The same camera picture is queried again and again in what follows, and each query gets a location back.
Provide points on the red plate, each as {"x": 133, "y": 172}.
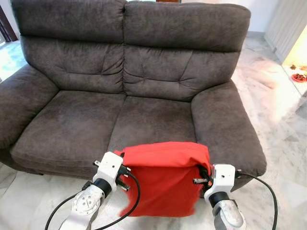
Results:
{"x": 299, "y": 77}

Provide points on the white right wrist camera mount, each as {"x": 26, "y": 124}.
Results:
{"x": 221, "y": 178}

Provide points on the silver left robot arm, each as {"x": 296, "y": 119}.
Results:
{"x": 85, "y": 206}

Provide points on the dark brown door frame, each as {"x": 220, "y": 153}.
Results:
{"x": 5, "y": 26}

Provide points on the red pillow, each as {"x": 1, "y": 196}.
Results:
{"x": 163, "y": 182}

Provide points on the white pleated curtain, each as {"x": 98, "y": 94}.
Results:
{"x": 285, "y": 26}

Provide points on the dark grey fabric sofa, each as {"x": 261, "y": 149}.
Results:
{"x": 72, "y": 120}

